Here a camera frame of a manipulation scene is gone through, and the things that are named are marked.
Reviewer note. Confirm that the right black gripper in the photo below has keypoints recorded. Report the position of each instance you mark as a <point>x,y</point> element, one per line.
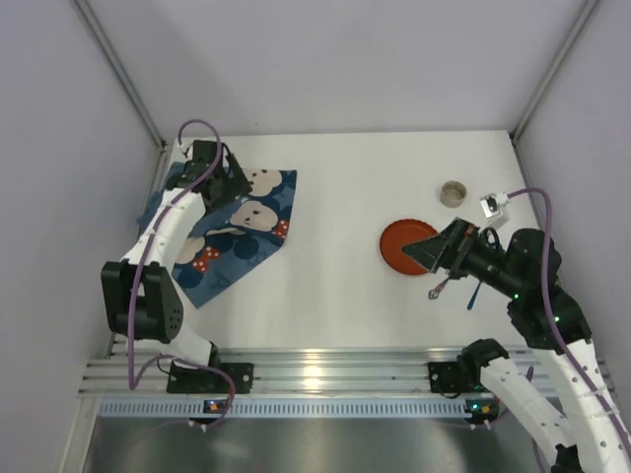
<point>455,247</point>

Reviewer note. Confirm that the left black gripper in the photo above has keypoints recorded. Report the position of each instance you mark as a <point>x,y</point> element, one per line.
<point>229,179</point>

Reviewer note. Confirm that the red round plate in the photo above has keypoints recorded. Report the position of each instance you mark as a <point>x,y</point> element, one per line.
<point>396,236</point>

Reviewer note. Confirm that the blue cartoon mouse placemat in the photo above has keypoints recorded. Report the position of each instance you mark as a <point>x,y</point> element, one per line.
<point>229,243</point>

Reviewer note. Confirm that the small beige cup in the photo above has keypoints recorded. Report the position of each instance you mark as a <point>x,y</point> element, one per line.
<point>453,193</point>

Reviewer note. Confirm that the blue metal spoon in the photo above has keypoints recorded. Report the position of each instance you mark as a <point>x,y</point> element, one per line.
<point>473,298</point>

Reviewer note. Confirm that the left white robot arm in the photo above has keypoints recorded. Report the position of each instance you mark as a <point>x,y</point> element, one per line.
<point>141,300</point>

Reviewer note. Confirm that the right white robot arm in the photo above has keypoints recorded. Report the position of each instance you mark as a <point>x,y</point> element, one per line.
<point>585,433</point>

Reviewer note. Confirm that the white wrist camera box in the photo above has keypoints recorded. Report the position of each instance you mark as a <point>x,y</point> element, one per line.
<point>494,207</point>

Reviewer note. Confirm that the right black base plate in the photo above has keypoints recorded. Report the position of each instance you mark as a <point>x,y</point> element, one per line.
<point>450,380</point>

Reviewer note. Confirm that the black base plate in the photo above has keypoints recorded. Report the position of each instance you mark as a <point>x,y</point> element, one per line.
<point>450,380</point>
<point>194,381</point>

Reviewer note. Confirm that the aluminium mounting rail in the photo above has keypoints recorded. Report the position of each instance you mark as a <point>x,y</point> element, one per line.
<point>282,373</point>

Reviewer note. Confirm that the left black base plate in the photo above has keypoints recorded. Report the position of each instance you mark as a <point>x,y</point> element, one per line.
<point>194,381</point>

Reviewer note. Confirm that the perforated metal cable tray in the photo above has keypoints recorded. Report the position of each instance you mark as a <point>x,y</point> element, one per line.
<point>298,408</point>

